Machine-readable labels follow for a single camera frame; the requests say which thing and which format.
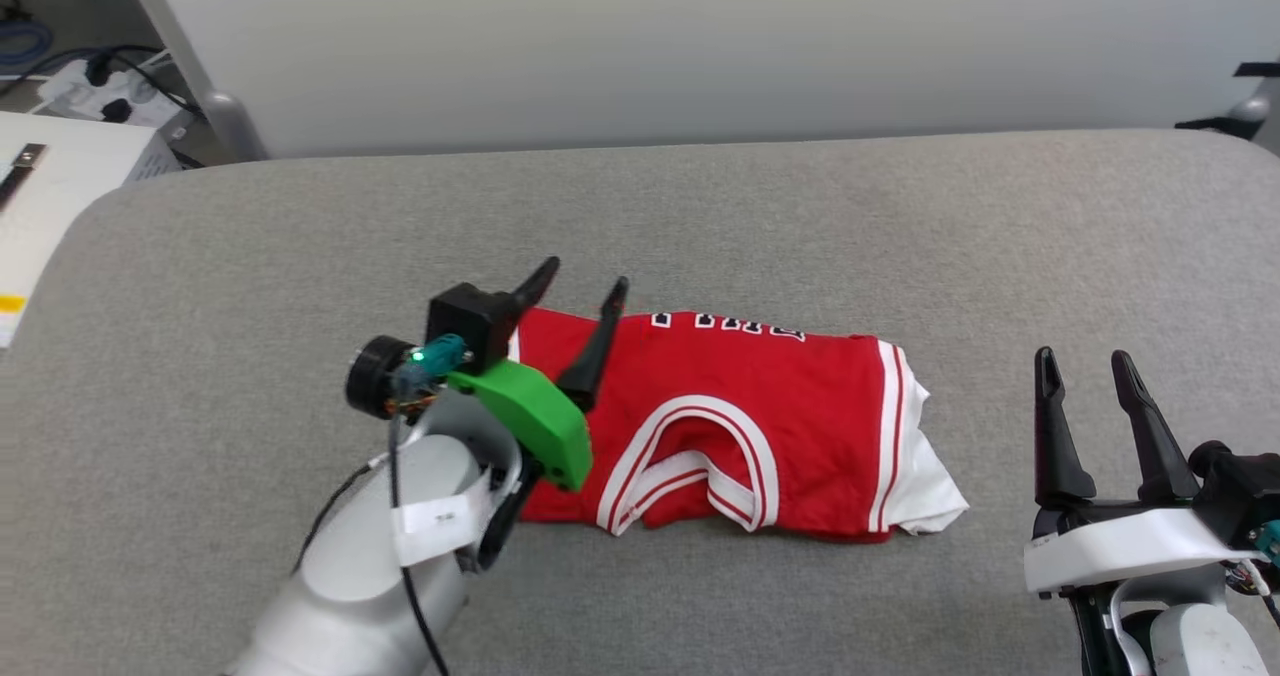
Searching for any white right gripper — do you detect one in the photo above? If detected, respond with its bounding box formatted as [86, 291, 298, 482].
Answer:
[1023, 346, 1266, 597]

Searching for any blue coiled cable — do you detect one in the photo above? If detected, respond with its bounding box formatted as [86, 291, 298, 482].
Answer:
[0, 14, 53, 69]

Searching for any black strap with metal ends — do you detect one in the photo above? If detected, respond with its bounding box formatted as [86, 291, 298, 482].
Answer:
[0, 143, 48, 213]

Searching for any black power plug cable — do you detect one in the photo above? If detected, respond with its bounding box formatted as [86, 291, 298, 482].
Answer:
[0, 44, 206, 122]

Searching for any grey metal partition post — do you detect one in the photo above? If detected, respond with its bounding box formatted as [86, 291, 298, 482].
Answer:
[112, 0, 269, 164]

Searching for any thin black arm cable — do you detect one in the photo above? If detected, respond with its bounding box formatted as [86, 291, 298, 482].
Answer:
[293, 461, 376, 575]
[385, 411, 451, 676]

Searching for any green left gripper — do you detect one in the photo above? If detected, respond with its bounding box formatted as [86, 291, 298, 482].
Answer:
[447, 256, 630, 492]

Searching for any white flat box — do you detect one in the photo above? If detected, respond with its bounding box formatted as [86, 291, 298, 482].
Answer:
[0, 111, 183, 349]

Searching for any white power strip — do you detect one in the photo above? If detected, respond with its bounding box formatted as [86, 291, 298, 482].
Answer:
[38, 51, 191, 129]

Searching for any white partition panel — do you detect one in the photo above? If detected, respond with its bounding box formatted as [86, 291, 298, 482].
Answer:
[140, 0, 1280, 160]

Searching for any red white basketball jersey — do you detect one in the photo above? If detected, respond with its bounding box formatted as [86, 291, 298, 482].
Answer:
[505, 306, 971, 542]

